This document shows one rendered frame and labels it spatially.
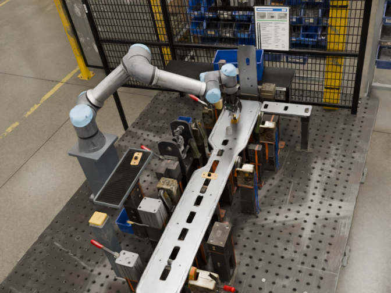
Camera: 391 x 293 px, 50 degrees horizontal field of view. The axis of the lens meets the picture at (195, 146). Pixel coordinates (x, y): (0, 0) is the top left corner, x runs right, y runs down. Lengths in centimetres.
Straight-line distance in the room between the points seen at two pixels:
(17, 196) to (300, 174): 251
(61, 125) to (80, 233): 227
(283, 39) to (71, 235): 173
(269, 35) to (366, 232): 151
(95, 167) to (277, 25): 138
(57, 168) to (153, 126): 136
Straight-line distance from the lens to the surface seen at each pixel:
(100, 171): 240
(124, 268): 189
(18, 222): 383
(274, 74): 280
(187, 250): 191
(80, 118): 225
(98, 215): 194
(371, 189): 349
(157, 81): 209
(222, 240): 188
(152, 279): 187
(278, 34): 276
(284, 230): 231
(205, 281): 175
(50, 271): 246
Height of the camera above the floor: 256
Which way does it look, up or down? 41 degrees down
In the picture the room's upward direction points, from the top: 11 degrees counter-clockwise
